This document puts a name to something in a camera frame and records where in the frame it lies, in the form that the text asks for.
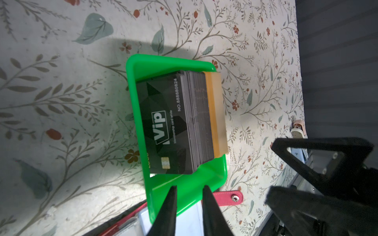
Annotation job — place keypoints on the red card holder wallet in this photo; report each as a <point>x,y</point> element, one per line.
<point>189,223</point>

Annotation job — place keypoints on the stack of cards in tray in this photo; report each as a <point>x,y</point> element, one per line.
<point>183,120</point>

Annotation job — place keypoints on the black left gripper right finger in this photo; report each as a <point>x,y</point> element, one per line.
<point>214,223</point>

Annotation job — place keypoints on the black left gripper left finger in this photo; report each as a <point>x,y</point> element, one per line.
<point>165,222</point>

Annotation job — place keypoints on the green card tray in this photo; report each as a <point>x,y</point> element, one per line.
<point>214,173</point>

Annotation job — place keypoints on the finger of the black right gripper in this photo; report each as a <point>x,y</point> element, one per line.
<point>337,164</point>
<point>298,210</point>

